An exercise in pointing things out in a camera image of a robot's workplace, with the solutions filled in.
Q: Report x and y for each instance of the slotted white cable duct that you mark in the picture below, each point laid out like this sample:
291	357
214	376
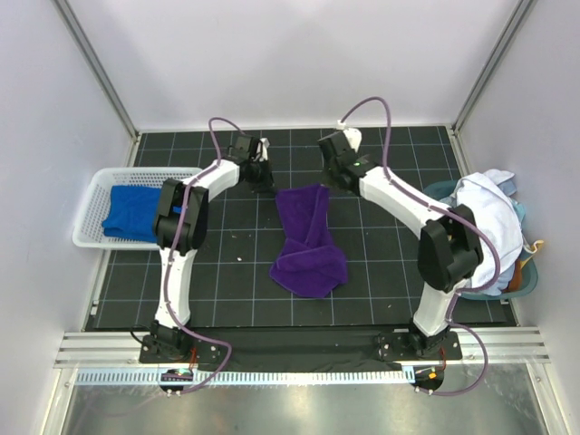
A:
166	377

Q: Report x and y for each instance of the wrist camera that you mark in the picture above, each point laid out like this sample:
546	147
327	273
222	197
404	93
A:
262	150
353	135

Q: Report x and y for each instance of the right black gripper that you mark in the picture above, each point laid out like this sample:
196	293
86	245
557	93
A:
327	165

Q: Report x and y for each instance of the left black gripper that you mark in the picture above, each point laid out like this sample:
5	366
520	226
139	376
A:
267	184

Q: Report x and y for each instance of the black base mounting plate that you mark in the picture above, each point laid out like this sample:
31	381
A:
302	349

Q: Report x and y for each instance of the yellow patterned cloth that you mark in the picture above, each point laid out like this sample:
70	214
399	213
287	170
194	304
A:
530	250

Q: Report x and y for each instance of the brown cloth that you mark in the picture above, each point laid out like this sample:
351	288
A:
516	281

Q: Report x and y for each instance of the purple towel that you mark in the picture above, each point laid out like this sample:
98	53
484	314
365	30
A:
310	264

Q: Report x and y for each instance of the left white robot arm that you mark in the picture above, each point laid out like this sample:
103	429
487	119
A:
180	227

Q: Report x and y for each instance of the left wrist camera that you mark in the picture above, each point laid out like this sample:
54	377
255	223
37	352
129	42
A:
262	150

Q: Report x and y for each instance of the white perforated plastic basket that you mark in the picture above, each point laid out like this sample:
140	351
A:
88	231

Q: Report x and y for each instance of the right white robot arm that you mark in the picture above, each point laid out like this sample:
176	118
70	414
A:
449	250

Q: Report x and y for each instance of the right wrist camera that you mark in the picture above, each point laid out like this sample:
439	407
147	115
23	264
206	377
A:
353	135

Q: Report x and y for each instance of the blue towel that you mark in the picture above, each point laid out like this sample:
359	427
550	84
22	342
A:
132	213

